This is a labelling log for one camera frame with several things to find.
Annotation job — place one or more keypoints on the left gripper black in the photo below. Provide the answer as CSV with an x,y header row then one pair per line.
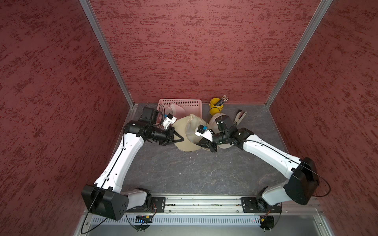
x,y
171,132

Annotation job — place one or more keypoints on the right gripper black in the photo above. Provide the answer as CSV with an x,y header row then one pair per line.
x,y
203,141

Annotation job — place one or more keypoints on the beige baseball cap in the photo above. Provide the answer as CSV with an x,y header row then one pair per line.
x,y
186,127

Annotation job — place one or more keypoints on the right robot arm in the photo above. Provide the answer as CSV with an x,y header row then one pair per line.
x,y
301,175

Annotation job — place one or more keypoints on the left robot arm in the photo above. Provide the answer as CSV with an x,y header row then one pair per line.
x,y
105,197

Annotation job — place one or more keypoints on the beige stapler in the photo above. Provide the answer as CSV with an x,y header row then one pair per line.
x,y
239,116

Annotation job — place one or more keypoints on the pink cloth in basket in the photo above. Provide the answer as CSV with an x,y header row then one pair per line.
x,y
176,110

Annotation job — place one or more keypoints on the yellow pencil cup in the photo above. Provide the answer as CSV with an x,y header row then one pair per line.
x,y
214,109

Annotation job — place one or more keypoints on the pink plastic basket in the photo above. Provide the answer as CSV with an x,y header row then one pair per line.
x,y
191,106

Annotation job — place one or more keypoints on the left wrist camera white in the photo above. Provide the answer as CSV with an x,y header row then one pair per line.
x,y
168,121

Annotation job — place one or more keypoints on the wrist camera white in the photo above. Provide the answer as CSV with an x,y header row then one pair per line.
x,y
168,121
205,132

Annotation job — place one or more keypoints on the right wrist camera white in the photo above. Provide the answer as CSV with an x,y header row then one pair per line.
x,y
205,132

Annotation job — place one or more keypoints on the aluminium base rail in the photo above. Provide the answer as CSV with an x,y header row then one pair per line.
x,y
228,205

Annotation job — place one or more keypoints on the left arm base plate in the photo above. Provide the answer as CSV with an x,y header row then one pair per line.
x,y
153,205

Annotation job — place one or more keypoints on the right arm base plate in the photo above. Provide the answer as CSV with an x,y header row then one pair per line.
x,y
251,205

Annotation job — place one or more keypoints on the left corner aluminium post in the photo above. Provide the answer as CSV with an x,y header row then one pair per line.
x,y
95,25

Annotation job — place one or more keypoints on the corner aluminium post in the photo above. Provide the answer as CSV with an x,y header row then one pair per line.
x,y
95,25
312,26

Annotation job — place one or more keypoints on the right corner aluminium post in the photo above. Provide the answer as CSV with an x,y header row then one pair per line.
x,y
312,26

